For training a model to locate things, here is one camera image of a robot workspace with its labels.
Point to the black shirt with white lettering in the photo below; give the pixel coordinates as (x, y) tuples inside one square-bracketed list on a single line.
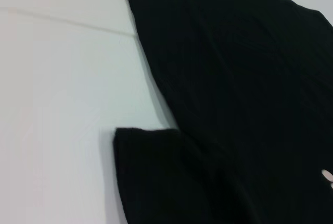
[(234, 104)]

